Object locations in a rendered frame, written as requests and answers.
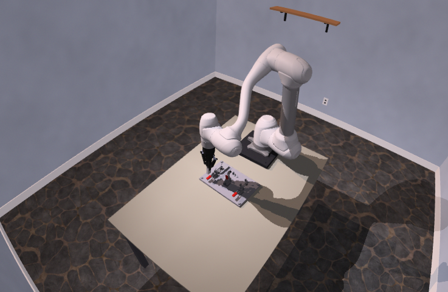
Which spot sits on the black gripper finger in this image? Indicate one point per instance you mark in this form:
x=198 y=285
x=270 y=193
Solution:
x=210 y=163
x=204 y=157

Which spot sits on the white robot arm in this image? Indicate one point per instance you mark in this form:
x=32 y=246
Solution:
x=293 y=71

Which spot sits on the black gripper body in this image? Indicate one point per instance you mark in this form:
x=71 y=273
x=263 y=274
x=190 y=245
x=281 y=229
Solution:
x=209 y=152

